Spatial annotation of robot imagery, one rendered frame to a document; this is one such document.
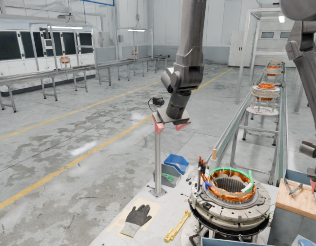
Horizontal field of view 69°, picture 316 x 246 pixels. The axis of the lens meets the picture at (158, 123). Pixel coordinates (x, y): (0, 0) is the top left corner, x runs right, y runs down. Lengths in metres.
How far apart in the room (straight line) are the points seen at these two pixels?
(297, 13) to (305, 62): 0.65
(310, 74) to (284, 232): 0.65
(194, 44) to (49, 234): 2.22
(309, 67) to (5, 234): 2.63
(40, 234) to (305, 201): 2.16
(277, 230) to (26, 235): 2.12
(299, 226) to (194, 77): 0.77
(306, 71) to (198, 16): 0.54
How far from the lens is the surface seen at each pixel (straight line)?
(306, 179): 1.38
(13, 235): 2.68
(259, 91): 3.08
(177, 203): 1.43
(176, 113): 0.74
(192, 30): 0.64
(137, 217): 1.32
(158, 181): 1.44
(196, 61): 0.66
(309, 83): 1.04
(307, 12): 0.38
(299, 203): 1.14
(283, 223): 1.17
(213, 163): 1.07
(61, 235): 2.49
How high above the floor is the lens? 1.70
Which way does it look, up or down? 21 degrees down
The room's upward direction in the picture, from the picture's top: straight up
